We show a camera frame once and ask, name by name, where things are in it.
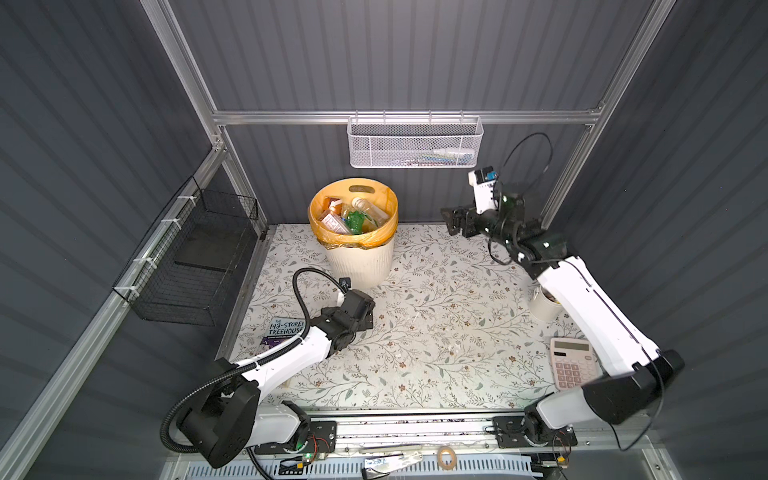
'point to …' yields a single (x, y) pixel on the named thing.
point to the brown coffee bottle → (338, 208)
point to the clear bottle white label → (376, 215)
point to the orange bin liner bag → (349, 189)
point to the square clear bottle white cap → (335, 223)
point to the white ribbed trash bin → (366, 267)
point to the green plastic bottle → (354, 222)
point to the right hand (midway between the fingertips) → (464, 204)
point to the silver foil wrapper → (379, 466)
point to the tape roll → (452, 464)
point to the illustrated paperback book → (280, 330)
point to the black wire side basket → (179, 272)
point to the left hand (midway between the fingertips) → (355, 313)
